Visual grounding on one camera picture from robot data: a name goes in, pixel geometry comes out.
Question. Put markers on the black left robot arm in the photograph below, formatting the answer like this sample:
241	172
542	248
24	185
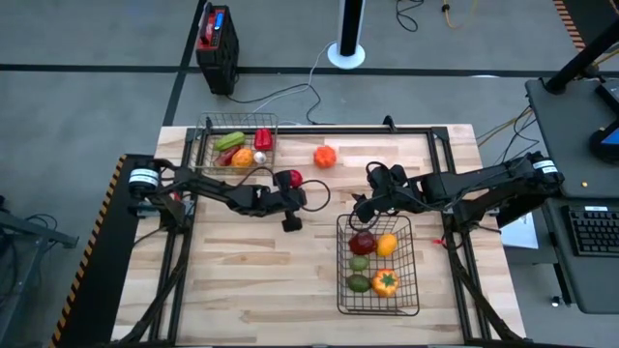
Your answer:
213	189

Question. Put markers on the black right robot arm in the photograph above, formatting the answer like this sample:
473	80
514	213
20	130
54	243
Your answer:
493	186

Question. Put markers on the green ridged gourd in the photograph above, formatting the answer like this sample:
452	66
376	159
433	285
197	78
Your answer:
230	140

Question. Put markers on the red black tool case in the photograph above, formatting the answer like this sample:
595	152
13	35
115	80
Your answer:
217	48

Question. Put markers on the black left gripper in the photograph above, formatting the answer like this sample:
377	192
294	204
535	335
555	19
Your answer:
283	202

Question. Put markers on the yellow lemon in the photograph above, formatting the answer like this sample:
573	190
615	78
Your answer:
387	244

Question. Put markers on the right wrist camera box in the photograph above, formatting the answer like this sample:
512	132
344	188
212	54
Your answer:
387	175

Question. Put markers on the grey side desk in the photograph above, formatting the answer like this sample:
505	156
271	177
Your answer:
561	125

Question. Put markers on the small red clip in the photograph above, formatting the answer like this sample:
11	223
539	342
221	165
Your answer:
437	241

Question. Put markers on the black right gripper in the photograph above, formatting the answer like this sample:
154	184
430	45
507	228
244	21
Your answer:
401	198

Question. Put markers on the white garlic bulb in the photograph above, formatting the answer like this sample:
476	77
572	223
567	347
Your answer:
260	157

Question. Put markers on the green lime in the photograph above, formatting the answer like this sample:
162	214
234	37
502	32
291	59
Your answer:
359	263

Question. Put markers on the black device blue screen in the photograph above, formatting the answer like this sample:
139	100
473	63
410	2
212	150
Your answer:
607	145

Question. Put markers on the white paper sheet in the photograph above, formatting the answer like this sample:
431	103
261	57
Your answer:
522	234

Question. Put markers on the black floor stand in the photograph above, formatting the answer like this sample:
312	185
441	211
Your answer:
29	229

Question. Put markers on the dark green avocado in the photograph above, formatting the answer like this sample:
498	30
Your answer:
359	283

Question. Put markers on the red bell pepper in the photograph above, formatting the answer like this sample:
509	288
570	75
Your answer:
263	139

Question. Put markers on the orange ribbed pumpkin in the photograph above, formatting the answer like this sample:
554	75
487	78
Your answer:
325	157

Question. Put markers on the black yellow striped mat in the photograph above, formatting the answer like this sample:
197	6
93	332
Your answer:
97	290
595	19

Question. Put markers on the yellow-orange bell pepper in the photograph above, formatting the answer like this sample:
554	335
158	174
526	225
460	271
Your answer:
242	158

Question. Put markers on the white black pole stand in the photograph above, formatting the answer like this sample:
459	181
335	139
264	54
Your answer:
348	24

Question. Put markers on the black monitor pole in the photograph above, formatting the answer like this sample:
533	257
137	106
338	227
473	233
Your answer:
580	60

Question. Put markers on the dark red apple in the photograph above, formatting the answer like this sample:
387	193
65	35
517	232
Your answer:
362	243

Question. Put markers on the orange persimmon green calyx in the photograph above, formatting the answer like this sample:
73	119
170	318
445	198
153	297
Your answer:
385	283

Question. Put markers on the black keyboard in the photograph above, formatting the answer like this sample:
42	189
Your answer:
595	232

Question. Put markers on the black diagonal support bar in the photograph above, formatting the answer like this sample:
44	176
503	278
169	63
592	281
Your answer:
517	212

